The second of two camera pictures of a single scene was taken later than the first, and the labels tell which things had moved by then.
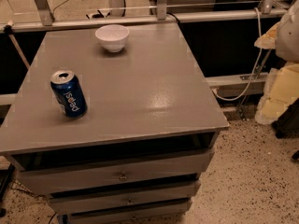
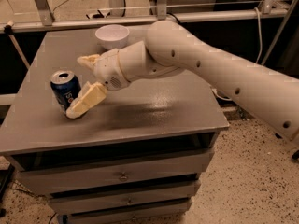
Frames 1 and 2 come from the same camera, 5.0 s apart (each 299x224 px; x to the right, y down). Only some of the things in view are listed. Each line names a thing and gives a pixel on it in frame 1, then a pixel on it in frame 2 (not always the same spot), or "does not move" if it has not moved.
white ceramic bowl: x=113 y=36 does not move
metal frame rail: x=142 y=22 does not move
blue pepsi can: x=69 y=94 does not move
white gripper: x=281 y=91 to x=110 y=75
